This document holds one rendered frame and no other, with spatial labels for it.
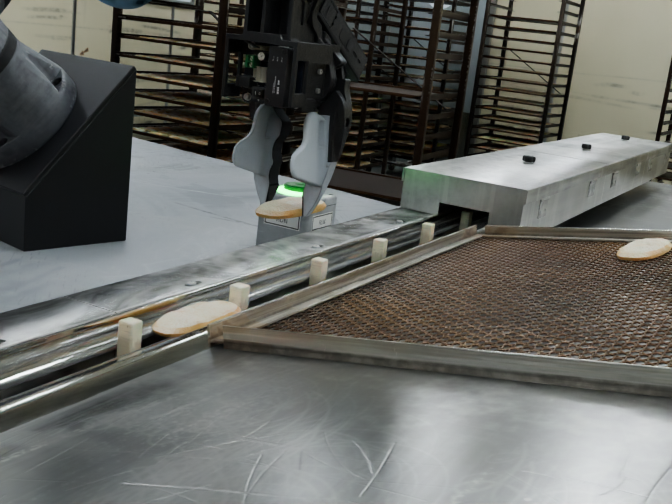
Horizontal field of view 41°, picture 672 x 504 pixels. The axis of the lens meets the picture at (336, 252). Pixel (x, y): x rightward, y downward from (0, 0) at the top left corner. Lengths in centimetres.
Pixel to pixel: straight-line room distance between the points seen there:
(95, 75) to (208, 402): 69
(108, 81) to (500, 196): 52
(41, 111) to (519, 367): 70
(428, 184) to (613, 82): 664
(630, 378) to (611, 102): 741
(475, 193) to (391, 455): 86
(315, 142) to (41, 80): 39
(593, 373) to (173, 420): 21
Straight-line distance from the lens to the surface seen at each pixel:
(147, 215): 126
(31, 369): 64
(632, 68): 784
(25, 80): 106
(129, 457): 41
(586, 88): 791
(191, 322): 71
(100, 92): 107
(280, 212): 79
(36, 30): 666
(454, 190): 124
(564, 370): 49
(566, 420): 44
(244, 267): 87
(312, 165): 78
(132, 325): 67
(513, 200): 122
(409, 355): 52
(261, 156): 82
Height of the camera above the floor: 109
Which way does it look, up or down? 13 degrees down
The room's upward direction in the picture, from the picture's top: 7 degrees clockwise
